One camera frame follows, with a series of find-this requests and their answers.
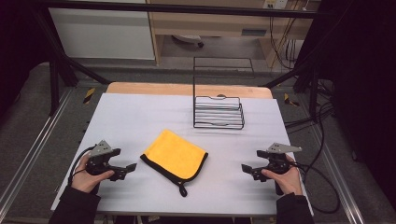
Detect left hand-held gripper cable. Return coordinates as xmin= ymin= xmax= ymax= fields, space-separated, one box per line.
xmin=67 ymin=144 xmax=98 ymax=188

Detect light wooden desk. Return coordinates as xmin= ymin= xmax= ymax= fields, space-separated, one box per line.
xmin=146 ymin=0 xmax=322 ymax=68

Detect hand-held gripper cable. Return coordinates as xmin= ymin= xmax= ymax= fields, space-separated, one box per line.
xmin=292 ymin=161 xmax=342 ymax=216
xmin=67 ymin=144 xmax=98 ymax=188

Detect black floor cables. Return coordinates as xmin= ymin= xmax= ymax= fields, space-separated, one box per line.
xmin=284 ymin=78 xmax=336 ymax=129

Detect white wall socket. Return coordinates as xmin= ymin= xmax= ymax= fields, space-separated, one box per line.
xmin=262 ymin=0 xmax=290 ymax=10

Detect person's right hand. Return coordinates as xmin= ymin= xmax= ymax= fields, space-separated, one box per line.
xmin=261 ymin=154 xmax=304 ymax=196

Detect aluminium floor rail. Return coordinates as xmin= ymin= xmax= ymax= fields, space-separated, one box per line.
xmin=310 ymin=123 xmax=366 ymax=224
xmin=0 ymin=89 xmax=75 ymax=213

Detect right hand-held gripper cable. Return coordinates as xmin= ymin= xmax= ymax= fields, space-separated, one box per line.
xmin=292 ymin=161 xmax=342 ymax=216

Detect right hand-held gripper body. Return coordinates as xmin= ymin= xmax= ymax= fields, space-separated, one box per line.
xmin=256 ymin=142 xmax=303 ymax=175

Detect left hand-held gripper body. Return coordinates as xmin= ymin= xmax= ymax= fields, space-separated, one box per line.
xmin=85 ymin=139 xmax=122 ymax=176

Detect person's left hand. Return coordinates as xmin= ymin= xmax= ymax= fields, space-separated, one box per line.
xmin=70 ymin=153 xmax=116 ymax=194

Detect black wire rack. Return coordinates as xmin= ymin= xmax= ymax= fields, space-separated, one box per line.
xmin=192 ymin=56 xmax=255 ymax=131

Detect black curtain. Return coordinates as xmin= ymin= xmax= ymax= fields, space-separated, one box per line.
xmin=297 ymin=0 xmax=396 ymax=203
xmin=0 ymin=0 xmax=50 ymax=120

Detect yellow black hazard tape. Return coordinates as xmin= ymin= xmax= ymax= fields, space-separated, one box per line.
xmin=283 ymin=92 xmax=301 ymax=107
xmin=82 ymin=87 xmax=96 ymax=105

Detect office chair base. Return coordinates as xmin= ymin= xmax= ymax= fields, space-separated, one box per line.
xmin=171 ymin=34 xmax=205 ymax=49

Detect hanging cables bundle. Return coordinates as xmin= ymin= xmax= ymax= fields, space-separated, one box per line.
xmin=268 ymin=15 xmax=301 ymax=71

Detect white table cover sheet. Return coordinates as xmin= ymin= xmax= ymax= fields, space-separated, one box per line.
xmin=50 ymin=92 xmax=314 ymax=217

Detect yellow towel with black trim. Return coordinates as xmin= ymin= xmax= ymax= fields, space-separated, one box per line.
xmin=139 ymin=128 xmax=209 ymax=198

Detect black metal frame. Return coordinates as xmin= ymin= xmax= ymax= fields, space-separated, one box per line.
xmin=31 ymin=0 xmax=335 ymax=117

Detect white cabinet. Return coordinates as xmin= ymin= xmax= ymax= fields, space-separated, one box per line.
xmin=48 ymin=7 xmax=156 ymax=61

